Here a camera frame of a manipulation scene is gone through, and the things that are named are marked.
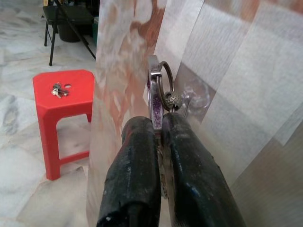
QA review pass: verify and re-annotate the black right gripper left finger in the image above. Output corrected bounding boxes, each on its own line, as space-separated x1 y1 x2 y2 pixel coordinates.
96 115 163 227

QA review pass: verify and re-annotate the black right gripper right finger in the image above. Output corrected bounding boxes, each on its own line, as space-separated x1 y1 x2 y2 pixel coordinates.
160 113 248 227

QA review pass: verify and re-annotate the keys bunch with carabiner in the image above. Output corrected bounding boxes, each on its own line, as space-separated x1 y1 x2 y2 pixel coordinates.
146 54 183 199

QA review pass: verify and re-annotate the clear plastic hook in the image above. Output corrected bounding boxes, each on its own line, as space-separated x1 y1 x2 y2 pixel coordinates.
181 77 211 119

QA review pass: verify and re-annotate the small keys bunch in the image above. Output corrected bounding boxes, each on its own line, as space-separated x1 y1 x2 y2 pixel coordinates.
51 82 71 99

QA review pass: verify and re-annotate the red plastic stool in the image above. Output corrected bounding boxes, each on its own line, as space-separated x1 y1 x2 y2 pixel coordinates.
32 69 96 182

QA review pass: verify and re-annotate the black bucket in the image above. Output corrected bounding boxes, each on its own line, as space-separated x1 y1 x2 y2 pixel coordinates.
56 22 82 43

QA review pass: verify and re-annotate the black folding chair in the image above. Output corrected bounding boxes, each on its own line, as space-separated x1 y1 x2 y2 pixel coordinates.
42 0 100 67

